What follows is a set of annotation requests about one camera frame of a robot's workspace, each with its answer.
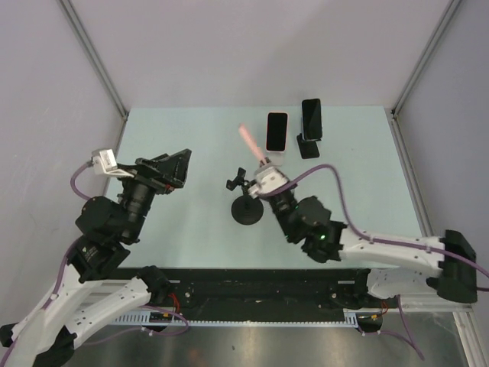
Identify black phone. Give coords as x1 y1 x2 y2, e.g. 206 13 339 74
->
301 99 322 141

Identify white phone stand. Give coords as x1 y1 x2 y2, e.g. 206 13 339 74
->
266 151 285 166

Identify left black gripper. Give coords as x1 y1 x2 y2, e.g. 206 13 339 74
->
115 148 193 241

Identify right aluminium frame post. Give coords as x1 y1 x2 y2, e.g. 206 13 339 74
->
390 0 465 118

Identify aluminium frame post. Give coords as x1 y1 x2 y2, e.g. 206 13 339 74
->
57 0 129 121
390 0 465 118

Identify left aluminium frame post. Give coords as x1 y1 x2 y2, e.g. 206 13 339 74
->
57 0 129 121

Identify black round-base phone stand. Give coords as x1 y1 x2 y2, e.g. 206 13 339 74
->
225 167 264 226

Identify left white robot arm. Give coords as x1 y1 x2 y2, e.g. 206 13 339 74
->
1 149 192 366

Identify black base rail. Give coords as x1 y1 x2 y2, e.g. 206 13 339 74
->
125 267 383 322

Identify white slotted cable duct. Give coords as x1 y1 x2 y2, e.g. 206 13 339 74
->
109 310 384 328

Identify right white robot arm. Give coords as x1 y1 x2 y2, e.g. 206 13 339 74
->
266 190 478 307

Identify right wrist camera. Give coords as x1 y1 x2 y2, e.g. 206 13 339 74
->
248 164 296 199

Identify pink-cased phone on stand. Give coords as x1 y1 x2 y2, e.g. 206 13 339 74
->
265 112 289 152

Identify black rectangular phone stand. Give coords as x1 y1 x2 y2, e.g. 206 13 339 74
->
296 134 320 160

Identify pink phone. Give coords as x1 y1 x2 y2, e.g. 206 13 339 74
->
238 124 266 164

